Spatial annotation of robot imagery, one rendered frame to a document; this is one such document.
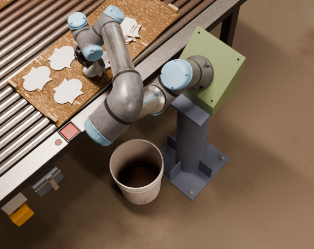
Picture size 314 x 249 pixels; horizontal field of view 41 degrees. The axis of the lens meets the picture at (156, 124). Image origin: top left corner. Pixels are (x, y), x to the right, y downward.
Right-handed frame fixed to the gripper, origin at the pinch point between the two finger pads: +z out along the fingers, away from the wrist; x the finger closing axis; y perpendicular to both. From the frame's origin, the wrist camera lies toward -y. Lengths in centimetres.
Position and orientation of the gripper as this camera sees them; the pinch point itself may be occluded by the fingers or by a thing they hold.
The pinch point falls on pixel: (96, 64)
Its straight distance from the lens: 195.4
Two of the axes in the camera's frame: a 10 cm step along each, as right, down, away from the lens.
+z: 0.5, 4.2, 9.1
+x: 7.6, 5.8, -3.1
